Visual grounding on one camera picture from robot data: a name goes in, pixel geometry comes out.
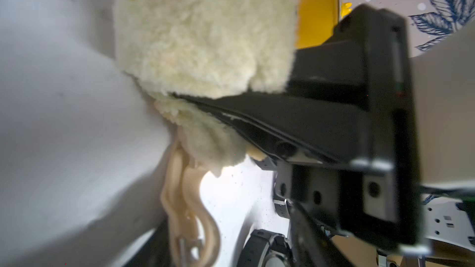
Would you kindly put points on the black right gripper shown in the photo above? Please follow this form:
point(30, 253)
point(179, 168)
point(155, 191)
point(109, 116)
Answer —
point(347, 124)

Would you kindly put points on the black digital watch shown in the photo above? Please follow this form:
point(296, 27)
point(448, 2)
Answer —
point(266, 249)
point(281, 183)

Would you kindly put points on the yellow green frog towel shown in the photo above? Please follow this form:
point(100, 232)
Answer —
point(205, 49)

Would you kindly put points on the cream strap analog watch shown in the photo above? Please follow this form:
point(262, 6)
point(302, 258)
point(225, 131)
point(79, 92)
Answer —
point(210, 216)

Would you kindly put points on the yellow pot with glass lid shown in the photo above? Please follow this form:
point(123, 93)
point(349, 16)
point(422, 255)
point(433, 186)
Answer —
point(317, 19)

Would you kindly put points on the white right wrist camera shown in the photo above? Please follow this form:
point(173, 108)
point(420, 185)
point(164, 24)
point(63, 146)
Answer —
point(444, 93)

